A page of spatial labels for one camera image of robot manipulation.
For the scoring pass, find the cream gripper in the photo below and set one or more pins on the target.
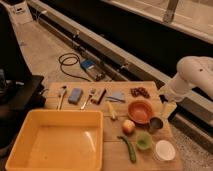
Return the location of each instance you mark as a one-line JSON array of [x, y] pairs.
[[168, 109]]

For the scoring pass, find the metal fork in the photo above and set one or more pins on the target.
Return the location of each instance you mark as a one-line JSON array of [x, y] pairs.
[[91, 93]]

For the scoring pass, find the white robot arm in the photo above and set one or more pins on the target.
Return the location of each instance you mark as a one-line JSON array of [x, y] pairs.
[[191, 88]]

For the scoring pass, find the small metal cup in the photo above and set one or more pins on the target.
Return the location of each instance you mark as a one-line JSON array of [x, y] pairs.
[[155, 124]]

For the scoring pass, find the green plastic cup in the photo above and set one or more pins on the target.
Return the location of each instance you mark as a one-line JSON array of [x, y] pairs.
[[144, 141]]

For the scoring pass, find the white plastic cup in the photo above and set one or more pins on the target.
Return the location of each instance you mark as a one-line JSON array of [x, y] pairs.
[[164, 150]]

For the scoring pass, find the orange bowl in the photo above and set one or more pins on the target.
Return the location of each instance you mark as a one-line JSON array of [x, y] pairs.
[[140, 111]]

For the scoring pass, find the dark grape bunch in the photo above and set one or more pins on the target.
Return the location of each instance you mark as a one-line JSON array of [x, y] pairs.
[[135, 92]]

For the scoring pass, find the wooden board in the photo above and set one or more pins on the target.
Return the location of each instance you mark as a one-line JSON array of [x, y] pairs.
[[115, 155]]

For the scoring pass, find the red yellow apple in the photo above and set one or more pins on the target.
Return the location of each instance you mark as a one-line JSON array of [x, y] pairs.
[[128, 126]]

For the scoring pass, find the green cucumber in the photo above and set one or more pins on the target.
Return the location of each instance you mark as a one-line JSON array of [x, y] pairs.
[[131, 152]]

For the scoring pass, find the blue cloth piece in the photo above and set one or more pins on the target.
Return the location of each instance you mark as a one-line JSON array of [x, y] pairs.
[[116, 96]]

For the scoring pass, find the yellow corn piece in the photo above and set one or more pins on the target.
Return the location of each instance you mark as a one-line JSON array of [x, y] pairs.
[[112, 112]]

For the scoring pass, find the brown wooden brush block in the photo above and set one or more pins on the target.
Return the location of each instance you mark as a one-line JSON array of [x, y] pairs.
[[97, 97]]

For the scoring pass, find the blue power box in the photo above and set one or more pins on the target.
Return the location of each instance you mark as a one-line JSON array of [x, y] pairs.
[[92, 69]]

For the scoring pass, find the blue sponge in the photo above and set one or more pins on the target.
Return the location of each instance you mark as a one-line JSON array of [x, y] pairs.
[[75, 96]]

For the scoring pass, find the yellow plastic bin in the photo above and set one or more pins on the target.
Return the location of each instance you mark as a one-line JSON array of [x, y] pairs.
[[58, 140]]

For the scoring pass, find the black side table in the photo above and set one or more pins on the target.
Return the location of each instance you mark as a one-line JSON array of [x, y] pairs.
[[14, 105]]

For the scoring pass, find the white floor box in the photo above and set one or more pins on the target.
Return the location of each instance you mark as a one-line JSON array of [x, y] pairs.
[[20, 13]]

